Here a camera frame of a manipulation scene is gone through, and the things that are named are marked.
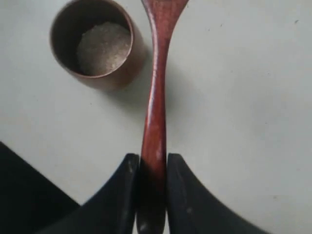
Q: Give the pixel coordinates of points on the dark red wooden spoon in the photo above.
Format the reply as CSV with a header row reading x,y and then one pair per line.
x,y
151,204

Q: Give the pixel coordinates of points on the brown wooden cup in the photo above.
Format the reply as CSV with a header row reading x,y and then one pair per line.
x,y
97,42

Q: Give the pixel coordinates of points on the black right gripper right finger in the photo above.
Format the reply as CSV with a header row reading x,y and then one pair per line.
x,y
192,209

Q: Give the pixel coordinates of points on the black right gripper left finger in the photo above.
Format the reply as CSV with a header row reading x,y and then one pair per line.
x,y
110,211

